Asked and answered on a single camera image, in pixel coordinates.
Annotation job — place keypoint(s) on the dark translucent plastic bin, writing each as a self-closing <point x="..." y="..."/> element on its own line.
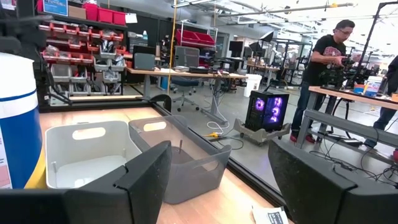
<point x="192" y="174"/>

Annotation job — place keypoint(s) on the person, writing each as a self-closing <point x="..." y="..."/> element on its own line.
<point x="387" y="102"/>
<point x="323" y="62"/>

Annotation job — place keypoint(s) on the parts shelf with bins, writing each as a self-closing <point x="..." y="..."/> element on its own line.
<point x="81" y="46"/>

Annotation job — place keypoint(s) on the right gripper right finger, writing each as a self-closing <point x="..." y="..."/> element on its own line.
<point x="326" y="193"/>

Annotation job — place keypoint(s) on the white paper sign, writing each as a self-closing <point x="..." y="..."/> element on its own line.
<point x="130" y="18"/>

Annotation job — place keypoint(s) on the blue sign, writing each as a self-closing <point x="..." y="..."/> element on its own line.
<point x="56" y="7"/>

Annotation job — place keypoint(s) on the blue white containers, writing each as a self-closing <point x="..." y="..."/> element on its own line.
<point x="371" y="85"/>

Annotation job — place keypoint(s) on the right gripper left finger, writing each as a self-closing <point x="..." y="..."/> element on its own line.
<point x="93" y="202"/>

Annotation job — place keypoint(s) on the wooden desk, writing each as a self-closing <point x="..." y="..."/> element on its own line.
<point x="186" y="74"/>

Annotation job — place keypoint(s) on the ceiling pipe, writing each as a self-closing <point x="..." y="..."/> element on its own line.
<point x="280" y="11"/>

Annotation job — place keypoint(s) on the grey wheeled dolly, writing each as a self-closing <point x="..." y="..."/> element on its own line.
<point x="261" y="135"/>

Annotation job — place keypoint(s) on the rack with red bins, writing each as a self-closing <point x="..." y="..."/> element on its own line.
<point x="194" y="39"/>

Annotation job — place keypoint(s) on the blue-print antiseptic wipe packet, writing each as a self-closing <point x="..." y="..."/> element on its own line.
<point x="270" y="216"/>

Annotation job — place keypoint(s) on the Lysol disinfecting wipes canister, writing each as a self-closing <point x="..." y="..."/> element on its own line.
<point x="18" y="124"/>

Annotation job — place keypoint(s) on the light grey plastic bin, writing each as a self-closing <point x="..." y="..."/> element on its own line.
<point x="87" y="155"/>

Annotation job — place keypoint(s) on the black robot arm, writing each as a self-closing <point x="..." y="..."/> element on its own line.
<point x="335" y="73"/>

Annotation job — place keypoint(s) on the red storage box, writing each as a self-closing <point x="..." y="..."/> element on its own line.
<point x="91" y="12"/>
<point x="105" y="15"/>
<point x="119" y="18"/>

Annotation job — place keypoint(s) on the black frame pole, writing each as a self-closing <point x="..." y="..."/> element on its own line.
<point x="367" y="40"/>

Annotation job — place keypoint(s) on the black monitor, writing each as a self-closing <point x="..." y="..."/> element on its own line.
<point x="236" y="49"/>

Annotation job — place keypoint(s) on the white bucket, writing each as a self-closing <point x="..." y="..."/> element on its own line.
<point x="252" y="85"/>

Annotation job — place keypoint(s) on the grey crate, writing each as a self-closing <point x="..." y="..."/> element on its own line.
<point x="186" y="56"/>

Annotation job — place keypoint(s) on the blue office chair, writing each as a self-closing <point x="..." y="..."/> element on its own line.
<point x="185" y="90"/>

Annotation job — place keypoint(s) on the grey box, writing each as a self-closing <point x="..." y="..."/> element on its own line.
<point x="144" y="61"/>

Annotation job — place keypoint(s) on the PC tower purple lights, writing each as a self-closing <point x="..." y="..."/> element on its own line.
<point x="267" y="110"/>

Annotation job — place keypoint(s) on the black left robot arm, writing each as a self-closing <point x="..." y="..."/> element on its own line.
<point x="21" y="34"/>

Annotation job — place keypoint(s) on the wooden work table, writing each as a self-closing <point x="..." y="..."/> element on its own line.
<point x="351" y="96"/>

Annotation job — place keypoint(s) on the cardboard box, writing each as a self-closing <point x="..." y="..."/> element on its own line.
<point x="77" y="12"/>

